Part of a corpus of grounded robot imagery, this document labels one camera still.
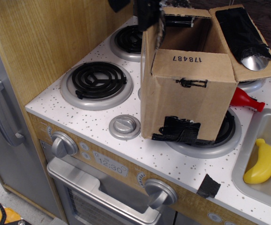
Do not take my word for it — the brown cardboard box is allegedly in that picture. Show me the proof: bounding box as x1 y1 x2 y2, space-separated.
141 5 271 144

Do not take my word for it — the grey fridge door handle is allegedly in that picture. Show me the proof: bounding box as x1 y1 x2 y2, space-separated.
0 78 26 147

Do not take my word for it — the orange object on floor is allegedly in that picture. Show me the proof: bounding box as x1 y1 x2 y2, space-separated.
0 208 21 225

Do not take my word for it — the grey left oven knob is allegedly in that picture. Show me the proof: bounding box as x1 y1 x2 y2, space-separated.
51 131 78 158

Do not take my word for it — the black rear-left stove burner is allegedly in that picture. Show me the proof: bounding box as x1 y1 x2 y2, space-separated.
110 25 143 62

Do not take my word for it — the grey round stovetop knob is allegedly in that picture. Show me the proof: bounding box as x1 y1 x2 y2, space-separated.
109 114 141 140

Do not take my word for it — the metal spoon under right tape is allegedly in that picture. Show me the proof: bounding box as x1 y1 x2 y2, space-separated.
241 56 269 71

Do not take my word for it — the yellow toy banana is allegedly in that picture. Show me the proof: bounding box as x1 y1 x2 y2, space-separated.
243 138 271 184

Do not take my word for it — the grey oven knob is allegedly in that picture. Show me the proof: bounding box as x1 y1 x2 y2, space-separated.
144 179 178 209
51 131 78 158

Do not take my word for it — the grey toy sink basin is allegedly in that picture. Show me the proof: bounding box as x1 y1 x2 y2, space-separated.
232 109 271 206

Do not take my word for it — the grey right oven knob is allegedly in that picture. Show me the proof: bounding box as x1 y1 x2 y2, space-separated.
144 179 178 209

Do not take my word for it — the black front-left stove burner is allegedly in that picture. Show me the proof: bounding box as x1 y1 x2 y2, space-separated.
60 61 133 111

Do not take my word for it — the black front-right stove burner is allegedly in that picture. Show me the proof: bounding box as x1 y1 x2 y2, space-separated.
166 109 242 159

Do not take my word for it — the red toy bottle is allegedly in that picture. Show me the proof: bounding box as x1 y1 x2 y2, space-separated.
230 87 265 112

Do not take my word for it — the oven clock display panel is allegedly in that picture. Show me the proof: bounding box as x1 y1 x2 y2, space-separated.
93 151 128 177

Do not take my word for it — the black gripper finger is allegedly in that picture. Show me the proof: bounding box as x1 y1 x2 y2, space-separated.
108 0 130 13
135 0 167 31

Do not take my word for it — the grey oven door with handle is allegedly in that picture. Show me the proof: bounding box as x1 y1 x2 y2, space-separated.
40 141 177 225

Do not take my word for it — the black tape piece on counter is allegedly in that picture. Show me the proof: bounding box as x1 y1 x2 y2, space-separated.
196 174 221 198

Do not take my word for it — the grey rear-right burner ring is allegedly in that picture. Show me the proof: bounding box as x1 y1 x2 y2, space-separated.
237 79 267 94

